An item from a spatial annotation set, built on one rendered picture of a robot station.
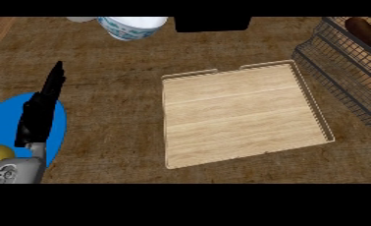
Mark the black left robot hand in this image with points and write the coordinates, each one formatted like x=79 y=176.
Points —
x=41 y=115

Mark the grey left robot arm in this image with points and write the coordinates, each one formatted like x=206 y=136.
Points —
x=24 y=167

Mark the pale wooden tray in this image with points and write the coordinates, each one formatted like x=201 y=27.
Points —
x=242 y=112

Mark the brown sweet potato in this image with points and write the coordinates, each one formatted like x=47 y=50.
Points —
x=360 y=28

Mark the blue round plate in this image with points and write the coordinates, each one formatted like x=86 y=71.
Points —
x=54 y=128

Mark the yellow round fruit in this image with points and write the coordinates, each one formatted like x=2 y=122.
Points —
x=5 y=153

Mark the white round dish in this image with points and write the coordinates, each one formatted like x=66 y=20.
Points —
x=80 y=19

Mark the white blue patterned bowl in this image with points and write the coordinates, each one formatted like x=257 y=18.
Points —
x=130 y=27

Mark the black box appliance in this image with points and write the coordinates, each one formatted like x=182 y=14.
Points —
x=213 y=23

